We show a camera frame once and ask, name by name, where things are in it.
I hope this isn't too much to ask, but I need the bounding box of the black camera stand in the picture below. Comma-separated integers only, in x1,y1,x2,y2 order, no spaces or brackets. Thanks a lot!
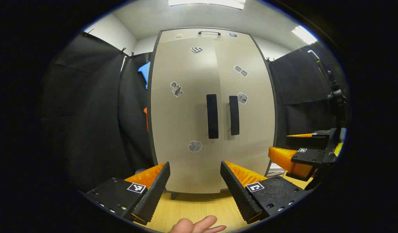
307,50,348,130

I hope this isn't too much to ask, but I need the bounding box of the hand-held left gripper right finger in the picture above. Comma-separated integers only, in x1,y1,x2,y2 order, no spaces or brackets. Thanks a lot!
220,161,309,224

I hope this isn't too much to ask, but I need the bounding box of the white shoe cabinet door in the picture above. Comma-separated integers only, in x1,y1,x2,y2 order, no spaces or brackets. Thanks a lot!
150,37,223,194
213,39,277,191

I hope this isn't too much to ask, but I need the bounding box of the white shoe cabinet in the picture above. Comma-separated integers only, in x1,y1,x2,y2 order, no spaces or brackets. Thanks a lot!
146,27,279,199

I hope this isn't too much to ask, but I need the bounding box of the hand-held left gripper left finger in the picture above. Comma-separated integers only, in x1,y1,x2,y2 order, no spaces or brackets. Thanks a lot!
84,161,171,226

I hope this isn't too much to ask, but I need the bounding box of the ceiling light panel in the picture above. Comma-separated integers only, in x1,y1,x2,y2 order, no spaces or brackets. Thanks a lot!
291,25,318,45
168,0,246,10

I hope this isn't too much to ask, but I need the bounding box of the white cabinet drawer front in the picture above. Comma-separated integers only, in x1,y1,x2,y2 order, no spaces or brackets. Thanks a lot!
158,28,256,47

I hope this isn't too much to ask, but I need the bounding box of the white box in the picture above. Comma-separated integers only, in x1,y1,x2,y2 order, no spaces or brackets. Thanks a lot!
269,163,286,178

